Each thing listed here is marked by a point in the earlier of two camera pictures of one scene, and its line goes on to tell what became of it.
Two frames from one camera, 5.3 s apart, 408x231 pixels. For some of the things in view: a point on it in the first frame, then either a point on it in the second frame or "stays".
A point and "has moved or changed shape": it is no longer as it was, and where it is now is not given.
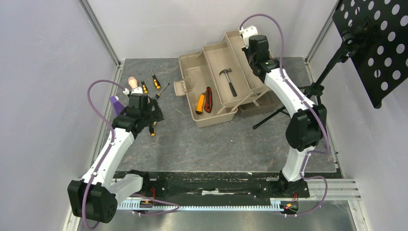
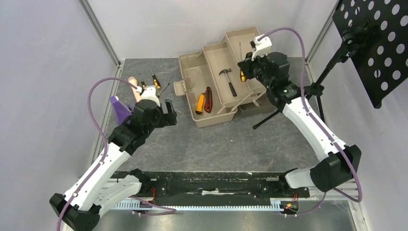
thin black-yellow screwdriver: [152, 131] has moved or changed shape
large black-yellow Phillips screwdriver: [158, 95] stays
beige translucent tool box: [218, 81] stays
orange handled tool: [200, 104] stays
